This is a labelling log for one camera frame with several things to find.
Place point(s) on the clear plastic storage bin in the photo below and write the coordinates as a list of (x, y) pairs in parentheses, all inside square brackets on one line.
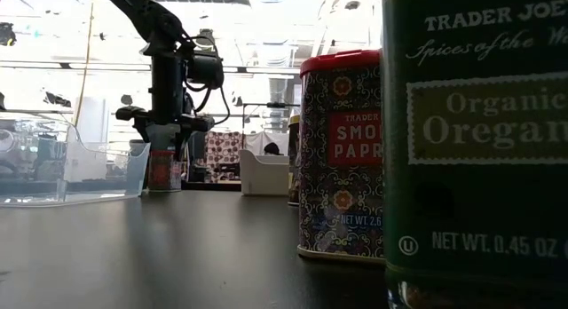
[(89, 184)]

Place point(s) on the long ceiling light strip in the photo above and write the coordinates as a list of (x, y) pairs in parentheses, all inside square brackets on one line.
[(111, 67)]

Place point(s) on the white column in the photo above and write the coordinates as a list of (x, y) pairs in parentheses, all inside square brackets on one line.
[(95, 118)]

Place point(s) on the green lid oregano spice jar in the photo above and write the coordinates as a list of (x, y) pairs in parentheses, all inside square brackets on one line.
[(475, 189)]

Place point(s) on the black hanging equipment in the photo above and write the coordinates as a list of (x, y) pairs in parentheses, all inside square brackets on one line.
[(57, 99), (126, 99), (237, 100)]

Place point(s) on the yellow lid dark spice jar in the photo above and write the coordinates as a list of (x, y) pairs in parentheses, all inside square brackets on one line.
[(294, 144)]

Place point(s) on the red lid smoked paprika tin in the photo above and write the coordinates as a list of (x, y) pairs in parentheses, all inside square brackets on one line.
[(341, 167), (164, 176)]

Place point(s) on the red white patterned cloth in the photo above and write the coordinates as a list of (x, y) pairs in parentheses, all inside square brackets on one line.
[(222, 149)]

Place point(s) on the white plastic storage bin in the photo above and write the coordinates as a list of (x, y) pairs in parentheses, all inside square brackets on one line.
[(264, 176)]

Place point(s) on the black monitor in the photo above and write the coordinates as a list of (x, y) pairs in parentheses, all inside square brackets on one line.
[(197, 144)]

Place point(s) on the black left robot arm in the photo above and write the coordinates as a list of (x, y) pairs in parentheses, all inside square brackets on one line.
[(146, 16)]

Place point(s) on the black overhead camera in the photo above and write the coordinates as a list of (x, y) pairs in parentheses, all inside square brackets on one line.
[(6, 34), (206, 39)]

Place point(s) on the silver ventilation duct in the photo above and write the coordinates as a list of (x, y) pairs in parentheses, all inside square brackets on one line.
[(278, 89)]

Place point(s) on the person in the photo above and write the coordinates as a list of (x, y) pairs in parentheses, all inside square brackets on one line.
[(271, 148)]

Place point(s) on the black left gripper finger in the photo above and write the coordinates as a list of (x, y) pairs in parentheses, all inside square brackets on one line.
[(143, 130), (182, 142)]

